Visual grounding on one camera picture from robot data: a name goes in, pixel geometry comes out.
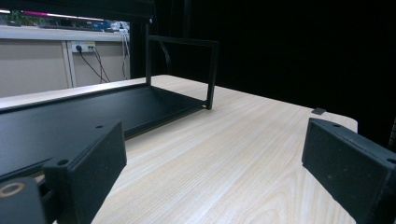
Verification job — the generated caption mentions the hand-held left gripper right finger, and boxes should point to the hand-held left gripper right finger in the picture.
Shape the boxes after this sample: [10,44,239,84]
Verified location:
[301,117,396,224]

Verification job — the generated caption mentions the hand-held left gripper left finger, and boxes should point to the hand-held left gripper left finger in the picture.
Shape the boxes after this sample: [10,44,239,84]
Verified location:
[41,120,128,224]

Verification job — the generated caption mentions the black two-tier metal shelf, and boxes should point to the black two-tier metal shelf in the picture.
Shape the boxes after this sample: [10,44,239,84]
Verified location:
[0,0,220,185]

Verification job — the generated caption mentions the beige background desk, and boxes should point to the beige background desk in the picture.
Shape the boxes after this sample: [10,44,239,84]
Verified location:
[0,24,132,99]

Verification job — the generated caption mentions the black curtain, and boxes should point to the black curtain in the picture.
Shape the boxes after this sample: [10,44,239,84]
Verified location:
[130,0,396,147]

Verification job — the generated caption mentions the black cables from wall socket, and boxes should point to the black cables from wall socket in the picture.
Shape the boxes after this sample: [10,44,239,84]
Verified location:
[78,46,111,84]

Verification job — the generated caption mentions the white wall socket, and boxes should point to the white wall socket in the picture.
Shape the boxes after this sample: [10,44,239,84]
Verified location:
[71,40,96,53]

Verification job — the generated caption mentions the white hanging cables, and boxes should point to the white hanging cables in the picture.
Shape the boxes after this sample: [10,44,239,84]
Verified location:
[110,21,131,80]

